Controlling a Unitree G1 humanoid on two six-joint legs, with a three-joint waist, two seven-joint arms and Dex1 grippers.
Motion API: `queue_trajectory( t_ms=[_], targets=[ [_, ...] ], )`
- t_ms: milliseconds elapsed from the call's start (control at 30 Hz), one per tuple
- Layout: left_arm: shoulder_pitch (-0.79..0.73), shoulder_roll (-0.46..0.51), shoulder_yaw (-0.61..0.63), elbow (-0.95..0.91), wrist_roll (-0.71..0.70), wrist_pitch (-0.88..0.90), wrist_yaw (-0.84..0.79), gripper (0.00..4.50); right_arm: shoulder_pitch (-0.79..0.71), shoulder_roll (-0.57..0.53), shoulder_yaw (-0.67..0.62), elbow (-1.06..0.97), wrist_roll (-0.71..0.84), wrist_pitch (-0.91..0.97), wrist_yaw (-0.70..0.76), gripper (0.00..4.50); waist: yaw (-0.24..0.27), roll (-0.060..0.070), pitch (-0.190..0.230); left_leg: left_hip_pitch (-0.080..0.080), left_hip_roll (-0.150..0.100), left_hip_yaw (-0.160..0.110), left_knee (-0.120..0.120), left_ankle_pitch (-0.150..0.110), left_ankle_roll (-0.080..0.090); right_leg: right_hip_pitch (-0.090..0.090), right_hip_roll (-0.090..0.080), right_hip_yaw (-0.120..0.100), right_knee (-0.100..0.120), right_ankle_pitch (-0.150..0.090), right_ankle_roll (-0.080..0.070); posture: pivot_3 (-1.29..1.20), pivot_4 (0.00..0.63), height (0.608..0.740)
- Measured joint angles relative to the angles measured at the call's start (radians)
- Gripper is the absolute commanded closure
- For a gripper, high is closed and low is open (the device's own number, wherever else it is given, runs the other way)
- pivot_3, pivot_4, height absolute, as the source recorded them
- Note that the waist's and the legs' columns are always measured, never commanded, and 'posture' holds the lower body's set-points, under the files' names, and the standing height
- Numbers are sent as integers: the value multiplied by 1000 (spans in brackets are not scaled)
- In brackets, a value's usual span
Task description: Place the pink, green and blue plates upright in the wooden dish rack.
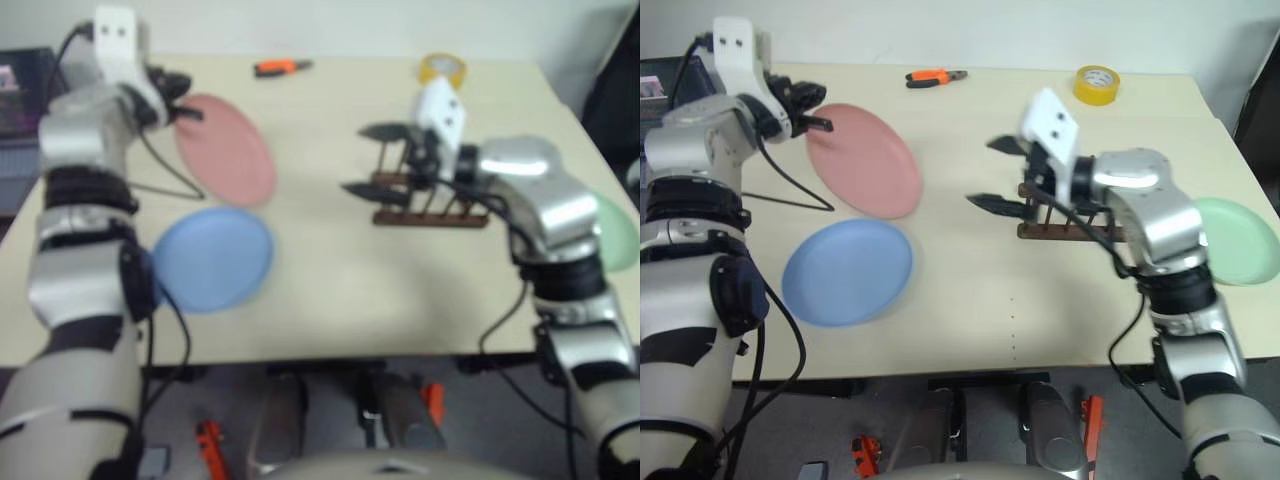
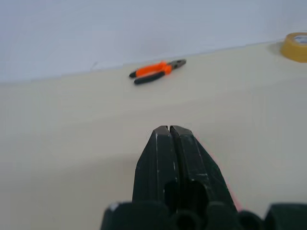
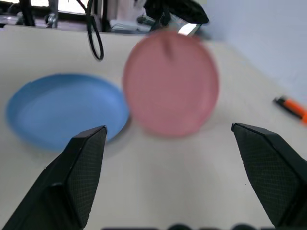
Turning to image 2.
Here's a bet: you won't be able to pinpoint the orange and black pliers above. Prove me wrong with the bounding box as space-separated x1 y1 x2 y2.
129 58 187 85

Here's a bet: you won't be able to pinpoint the yellow tape roll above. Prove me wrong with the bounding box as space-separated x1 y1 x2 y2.
280 32 307 63

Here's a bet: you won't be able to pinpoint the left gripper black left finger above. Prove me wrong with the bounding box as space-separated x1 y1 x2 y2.
131 125 182 214

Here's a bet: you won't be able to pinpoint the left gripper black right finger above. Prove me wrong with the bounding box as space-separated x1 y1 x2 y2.
169 125 239 214

